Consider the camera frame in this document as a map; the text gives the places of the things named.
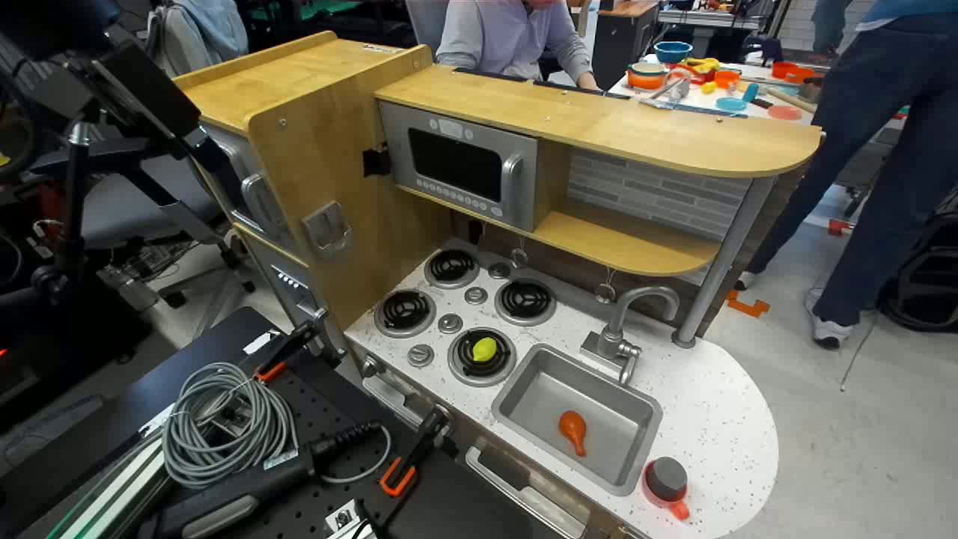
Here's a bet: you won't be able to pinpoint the orange drumstick toy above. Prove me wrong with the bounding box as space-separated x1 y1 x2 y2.
558 406 593 460

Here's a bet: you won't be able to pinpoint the black toy stove burner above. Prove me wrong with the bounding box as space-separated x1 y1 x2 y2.
421 244 483 292
447 325 519 390
375 286 439 337
495 279 561 330

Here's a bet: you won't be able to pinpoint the gray toy sink basin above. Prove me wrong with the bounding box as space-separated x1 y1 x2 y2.
490 343 665 499

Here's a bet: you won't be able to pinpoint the silver toy faucet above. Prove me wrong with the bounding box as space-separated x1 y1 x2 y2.
580 285 686 385

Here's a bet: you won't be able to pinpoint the wooden toy kitchen playset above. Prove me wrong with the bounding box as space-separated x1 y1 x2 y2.
174 26 827 539

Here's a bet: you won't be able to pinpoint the orange toy bowl stack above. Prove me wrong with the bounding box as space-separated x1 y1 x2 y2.
625 60 674 95

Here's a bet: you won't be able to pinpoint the blue toy bowl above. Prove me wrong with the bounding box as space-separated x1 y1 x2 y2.
653 39 694 65

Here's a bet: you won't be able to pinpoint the yellow red toy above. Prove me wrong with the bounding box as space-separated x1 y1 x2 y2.
682 54 721 83

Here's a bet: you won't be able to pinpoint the orange toy plate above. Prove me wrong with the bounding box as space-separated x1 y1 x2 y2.
769 60 817 83

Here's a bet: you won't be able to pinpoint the black perforated robot table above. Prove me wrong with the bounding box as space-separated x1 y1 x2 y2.
0 303 543 539

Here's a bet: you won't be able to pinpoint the black orange bar clamp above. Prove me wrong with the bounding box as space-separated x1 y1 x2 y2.
376 405 453 503
251 318 327 385

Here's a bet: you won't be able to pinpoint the seated person lavender shirt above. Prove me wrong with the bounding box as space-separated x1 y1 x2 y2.
435 0 602 95

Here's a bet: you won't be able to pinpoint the white printed sticker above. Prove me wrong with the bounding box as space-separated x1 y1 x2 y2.
323 499 376 539

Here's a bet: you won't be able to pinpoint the dark gray device body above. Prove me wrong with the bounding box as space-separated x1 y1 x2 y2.
159 448 320 539

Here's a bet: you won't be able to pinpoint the white table with toys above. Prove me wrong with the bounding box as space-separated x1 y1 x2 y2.
607 47 831 129

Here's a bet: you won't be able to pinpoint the dark flat panel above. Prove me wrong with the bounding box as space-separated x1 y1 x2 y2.
86 39 207 144

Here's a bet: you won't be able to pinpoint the black tripod pole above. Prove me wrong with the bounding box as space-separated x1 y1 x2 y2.
59 120 97 292

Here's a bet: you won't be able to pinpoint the standing person blue trousers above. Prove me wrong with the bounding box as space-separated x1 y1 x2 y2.
743 0 958 352

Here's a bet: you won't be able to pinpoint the black ribbed power cable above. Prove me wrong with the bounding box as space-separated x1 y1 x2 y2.
312 421 397 488

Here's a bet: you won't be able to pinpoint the coiled gray cable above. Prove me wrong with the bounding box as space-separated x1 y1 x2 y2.
159 360 302 491

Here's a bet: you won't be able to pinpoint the white green striped rail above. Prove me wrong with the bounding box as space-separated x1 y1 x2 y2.
49 436 167 539

